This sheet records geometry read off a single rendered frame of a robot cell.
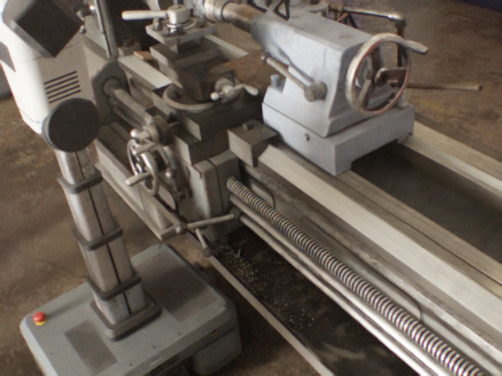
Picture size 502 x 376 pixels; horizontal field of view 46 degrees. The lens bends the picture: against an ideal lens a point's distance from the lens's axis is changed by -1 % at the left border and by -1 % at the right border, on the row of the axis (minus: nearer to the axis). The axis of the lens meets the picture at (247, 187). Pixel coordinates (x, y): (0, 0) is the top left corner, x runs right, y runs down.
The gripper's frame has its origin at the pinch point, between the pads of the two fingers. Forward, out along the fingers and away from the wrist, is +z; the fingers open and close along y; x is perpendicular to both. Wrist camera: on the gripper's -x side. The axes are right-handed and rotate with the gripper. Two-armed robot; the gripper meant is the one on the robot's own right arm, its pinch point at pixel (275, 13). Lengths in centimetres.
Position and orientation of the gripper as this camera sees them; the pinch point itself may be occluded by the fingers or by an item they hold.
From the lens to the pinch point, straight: 173.2
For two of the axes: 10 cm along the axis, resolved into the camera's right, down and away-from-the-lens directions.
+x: -6.3, 7.7, -0.9
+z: 4.8, 4.8, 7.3
